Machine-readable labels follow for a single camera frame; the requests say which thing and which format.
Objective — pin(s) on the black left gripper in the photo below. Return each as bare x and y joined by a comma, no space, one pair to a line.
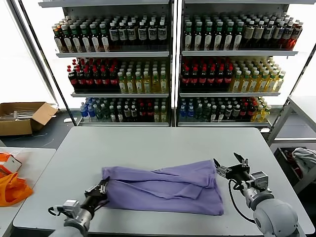
95,200

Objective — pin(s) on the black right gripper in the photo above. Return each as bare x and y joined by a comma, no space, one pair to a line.
238,174

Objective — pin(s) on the purple t-shirt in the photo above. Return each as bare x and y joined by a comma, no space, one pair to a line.
160,192

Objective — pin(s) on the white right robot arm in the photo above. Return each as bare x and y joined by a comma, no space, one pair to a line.
274,217

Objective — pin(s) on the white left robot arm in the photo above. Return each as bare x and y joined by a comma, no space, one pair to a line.
79,219

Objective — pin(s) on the black storage crate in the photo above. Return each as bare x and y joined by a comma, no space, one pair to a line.
281,158

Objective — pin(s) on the small dark drink bottle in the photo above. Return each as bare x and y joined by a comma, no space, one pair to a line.
134,114
119,114
127,114
228,113
213,114
221,114
236,113
112,114

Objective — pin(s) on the small red cap cola bottle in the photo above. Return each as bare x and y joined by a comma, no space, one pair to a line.
251,112
142,114
149,114
244,112

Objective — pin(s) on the red cloth item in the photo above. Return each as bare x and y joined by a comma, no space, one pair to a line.
288,154

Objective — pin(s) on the small yellow juice bottle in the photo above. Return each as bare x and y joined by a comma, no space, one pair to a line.
163,115
258,114
265,114
156,115

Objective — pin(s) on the small green tinted bottle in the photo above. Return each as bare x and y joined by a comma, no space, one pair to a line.
99,113
106,113
199,113
207,113

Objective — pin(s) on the small blue water bottle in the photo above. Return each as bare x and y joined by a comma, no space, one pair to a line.
183,113
91,113
84,113
190,113

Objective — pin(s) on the grey white crumpled cloth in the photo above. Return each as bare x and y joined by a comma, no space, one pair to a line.
304,155

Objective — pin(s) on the small white floor object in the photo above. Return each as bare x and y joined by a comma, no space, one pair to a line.
67,120

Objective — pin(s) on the orange cloth bag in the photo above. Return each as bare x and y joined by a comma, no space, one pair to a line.
12,192

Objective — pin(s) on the orange white carton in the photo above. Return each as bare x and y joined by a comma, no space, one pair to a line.
12,164

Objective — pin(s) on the grey metal side table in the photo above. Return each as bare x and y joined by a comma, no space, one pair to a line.
306,105

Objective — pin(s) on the brown cardboard box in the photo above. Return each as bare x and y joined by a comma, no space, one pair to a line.
14,128

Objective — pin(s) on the white strips bundle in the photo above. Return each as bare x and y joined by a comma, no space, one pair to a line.
22,114

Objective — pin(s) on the grey metal shelf rack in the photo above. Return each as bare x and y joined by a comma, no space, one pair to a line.
234,53
111,54

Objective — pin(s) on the green label tea bottle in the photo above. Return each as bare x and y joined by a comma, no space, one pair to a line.
95,40
238,37
105,40
75,40
218,37
188,37
228,37
198,37
86,40
66,40
208,37

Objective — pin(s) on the thin black metal pole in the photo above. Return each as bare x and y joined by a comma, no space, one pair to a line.
41,49
309,58

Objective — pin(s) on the dark drink bottle beige label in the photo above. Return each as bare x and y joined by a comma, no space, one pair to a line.
258,34
249,34

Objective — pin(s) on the dark drink bottle blue label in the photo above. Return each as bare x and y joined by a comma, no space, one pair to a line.
278,34
288,35
131,34
152,34
162,34
142,34
123,34
113,34
268,34

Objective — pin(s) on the red drink bottle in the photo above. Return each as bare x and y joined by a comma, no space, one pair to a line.
296,37

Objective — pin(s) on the amber tea bottle white label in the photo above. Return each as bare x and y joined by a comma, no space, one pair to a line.
58,39

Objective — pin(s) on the grey slanted pillar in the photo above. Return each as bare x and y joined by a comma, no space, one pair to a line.
32,49

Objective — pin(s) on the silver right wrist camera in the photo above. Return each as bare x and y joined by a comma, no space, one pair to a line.
260,180

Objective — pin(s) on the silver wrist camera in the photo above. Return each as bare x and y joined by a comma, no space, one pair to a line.
71,207
260,180

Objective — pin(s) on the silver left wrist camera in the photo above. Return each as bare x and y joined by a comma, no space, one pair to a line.
71,207

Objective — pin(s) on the grey metal cart frame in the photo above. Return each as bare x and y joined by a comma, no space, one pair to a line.
307,180

